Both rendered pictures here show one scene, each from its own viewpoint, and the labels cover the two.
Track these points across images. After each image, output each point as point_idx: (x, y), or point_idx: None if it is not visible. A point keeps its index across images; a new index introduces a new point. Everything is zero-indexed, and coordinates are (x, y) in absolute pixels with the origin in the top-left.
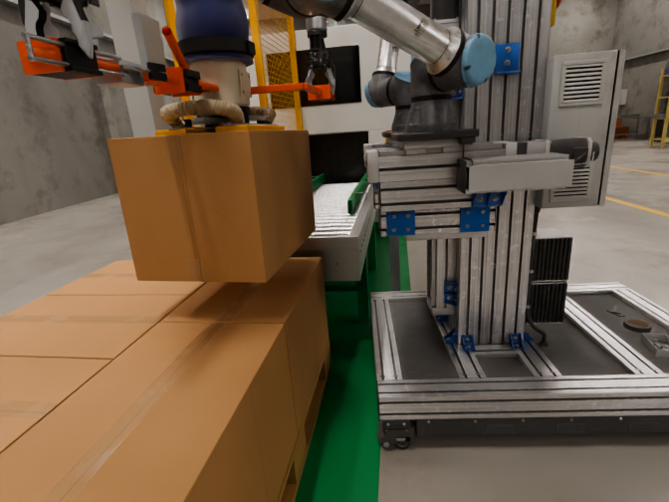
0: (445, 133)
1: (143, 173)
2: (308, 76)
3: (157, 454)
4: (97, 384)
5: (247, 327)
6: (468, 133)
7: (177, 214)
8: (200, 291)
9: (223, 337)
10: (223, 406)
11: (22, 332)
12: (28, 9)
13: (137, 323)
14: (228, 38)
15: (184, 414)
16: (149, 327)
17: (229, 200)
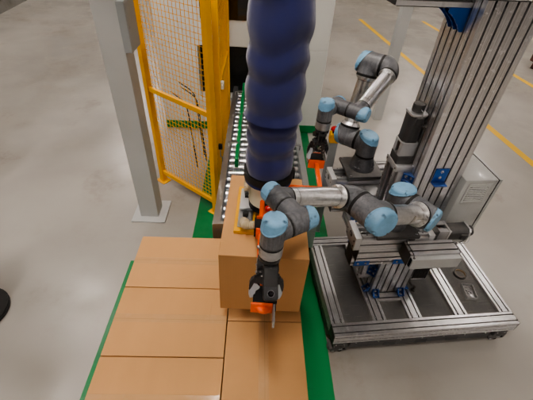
0: (402, 238)
1: (239, 270)
2: (310, 154)
3: None
4: (230, 380)
5: (282, 326)
6: (414, 238)
7: None
8: None
9: (274, 336)
10: (301, 392)
11: (146, 332)
12: (254, 286)
13: (215, 322)
14: (286, 180)
15: (286, 399)
16: (225, 327)
17: (288, 283)
